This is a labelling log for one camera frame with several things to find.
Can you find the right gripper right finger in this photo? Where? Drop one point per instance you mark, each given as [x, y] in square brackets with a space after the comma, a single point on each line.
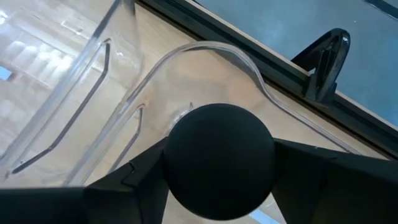
[342, 193]

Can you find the clear plastic bin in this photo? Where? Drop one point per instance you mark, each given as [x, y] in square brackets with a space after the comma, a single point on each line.
[46, 93]
[217, 77]

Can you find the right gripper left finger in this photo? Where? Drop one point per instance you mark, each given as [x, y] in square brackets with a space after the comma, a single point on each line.
[93, 205]

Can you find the black frame hook bracket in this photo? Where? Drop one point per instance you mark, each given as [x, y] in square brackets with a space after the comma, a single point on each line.
[334, 49]

